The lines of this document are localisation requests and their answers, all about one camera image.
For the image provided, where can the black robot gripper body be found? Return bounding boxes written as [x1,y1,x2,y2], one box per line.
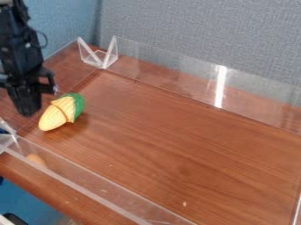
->
[0,0,60,96]

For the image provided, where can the clear acrylic front wall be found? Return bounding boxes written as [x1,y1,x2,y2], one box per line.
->
[0,135,196,225]

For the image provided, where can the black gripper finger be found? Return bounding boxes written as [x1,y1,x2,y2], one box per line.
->
[5,87,21,112]
[18,86,42,117]

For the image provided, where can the clear acrylic corner bracket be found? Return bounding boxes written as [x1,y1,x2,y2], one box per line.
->
[77,36,119,69]

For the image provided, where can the clear acrylic left bracket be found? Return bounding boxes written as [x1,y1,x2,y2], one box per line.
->
[0,117,17,155]

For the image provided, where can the yellow green toy corn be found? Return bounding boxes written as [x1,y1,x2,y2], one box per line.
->
[38,93,84,131]

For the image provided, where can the clear acrylic wall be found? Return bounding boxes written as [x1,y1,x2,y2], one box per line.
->
[0,135,196,225]
[108,37,301,135]

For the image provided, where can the clear acrylic back wall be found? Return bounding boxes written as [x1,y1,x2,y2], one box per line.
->
[108,37,301,135]

